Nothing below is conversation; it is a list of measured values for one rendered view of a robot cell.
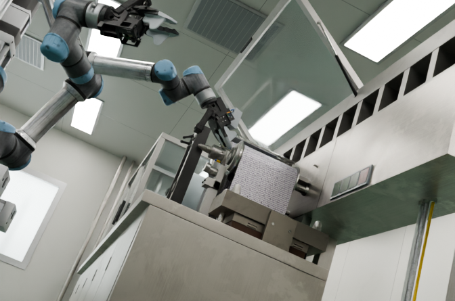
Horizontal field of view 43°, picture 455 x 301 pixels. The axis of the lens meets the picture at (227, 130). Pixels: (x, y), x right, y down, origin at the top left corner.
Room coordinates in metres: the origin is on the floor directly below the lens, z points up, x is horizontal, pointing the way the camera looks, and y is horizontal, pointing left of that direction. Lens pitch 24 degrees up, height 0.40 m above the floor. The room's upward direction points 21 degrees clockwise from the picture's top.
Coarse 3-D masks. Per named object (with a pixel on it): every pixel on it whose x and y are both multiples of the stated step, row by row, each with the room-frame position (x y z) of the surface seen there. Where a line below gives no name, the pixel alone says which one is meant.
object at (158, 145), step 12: (156, 144) 3.16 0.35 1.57; (180, 144) 3.04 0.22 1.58; (156, 156) 3.03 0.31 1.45; (204, 156) 3.07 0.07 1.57; (132, 180) 4.03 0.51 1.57; (144, 180) 3.02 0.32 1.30; (120, 204) 4.16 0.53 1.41; (132, 204) 3.02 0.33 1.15; (120, 216) 3.59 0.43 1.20; (108, 228) 4.16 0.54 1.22
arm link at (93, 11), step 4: (92, 4) 1.37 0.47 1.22; (96, 4) 1.38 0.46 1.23; (100, 4) 1.38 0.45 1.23; (104, 4) 1.38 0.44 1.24; (88, 8) 1.38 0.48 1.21; (92, 8) 1.38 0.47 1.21; (96, 8) 1.37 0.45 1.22; (100, 8) 1.37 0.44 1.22; (88, 12) 1.38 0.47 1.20; (92, 12) 1.38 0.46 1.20; (96, 12) 1.38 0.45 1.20; (100, 12) 1.38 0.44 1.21; (88, 16) 1.39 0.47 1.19; (92, 16) 1.38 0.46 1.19; (96, 16) 1.38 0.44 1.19; (88, 20) 1.40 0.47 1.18; (92, 20) 1.39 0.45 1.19; (96, 20) 1.39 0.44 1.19; (88, 24) 1.41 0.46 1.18; (92, 24) 1.40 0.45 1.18; (96, 24) 1.40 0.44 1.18; (92, 28) 1.43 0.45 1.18; (96, 28) 1.42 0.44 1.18
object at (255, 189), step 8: (240, 176) 2.06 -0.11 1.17; (248, 176) 2.07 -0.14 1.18; (232, 184) 2.06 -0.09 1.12; (240, 184) 2.06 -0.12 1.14; (248, 184) 2.07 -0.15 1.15; (256, 184) 2.07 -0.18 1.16; (264, 184) 2.08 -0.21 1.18; (272, 184) 2.08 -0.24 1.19; (240, 192) 2.07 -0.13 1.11; (248, 192) 2.07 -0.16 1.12; (256, 192) 2.08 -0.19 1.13; (264, 192) 2.08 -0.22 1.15; (272, 192) 2.09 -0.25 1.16; (280, 192) 2.09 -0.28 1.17; (288, 192) 2.10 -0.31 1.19; (256, 200) 2.08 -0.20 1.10; (264, 200) 2.08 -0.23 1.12; (272, 200) 2.09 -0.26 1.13; (280, 200) 2.09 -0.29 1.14; (288, 200) 2.10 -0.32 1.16; (272, 208) 2.09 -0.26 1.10; (280, 208) 2.10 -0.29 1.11
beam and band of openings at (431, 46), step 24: (432, 48) 1.49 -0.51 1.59; (384, 72) 1.78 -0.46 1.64; (408, 72) 1.60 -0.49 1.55; (432, 72) 1.46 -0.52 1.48; (360, 96) 1.93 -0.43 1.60; (384, 96) 1.75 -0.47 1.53; (336, 120) 2.13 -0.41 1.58; (360, 120) 1.90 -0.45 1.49; (288, 144) 2.61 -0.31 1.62; (312, 144) 2.35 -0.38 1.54
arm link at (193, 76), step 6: (192, 66) 2.03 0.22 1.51; (186, 72) 2.04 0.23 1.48; (192, 72) 2.03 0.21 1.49; (198, 72) 2.03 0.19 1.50; (186, 78) 2.04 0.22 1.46; (192, 78) 2.03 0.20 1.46; (198, 78) 2.03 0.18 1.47; (204, 78) 2.04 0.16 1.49; (186, 84) 2.04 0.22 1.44; (192, 84) 2.04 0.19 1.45; (198, 84) 2.04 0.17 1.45; (204, 84) 2.04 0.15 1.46; (192, 90) 2.06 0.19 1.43; (198, 90) 2.04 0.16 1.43
